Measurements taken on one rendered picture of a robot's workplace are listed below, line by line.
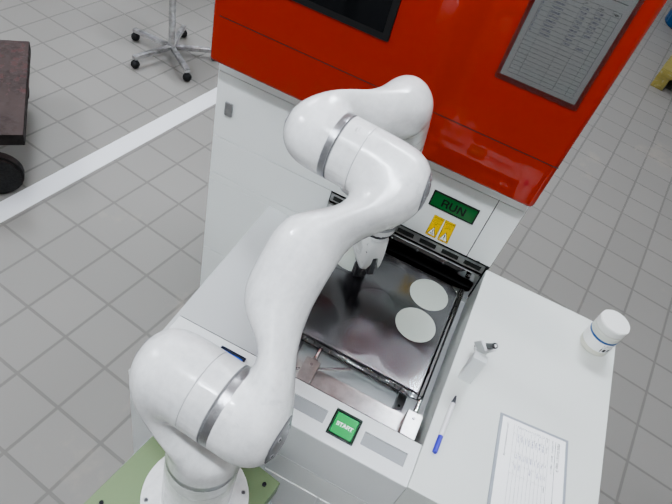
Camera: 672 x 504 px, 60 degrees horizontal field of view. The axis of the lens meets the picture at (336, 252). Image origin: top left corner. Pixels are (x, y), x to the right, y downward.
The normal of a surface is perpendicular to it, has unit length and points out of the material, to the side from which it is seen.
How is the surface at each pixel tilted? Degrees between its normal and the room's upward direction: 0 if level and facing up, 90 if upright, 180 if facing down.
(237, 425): 42
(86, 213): 0
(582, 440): 0
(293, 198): 90
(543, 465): 0
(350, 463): 90
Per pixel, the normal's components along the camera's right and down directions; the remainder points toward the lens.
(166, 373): -0.07, -0.30
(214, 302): 0.22, -0.65
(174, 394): -0.18, -0.04
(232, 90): -0.40, 0.61
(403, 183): 0.09, -0.08
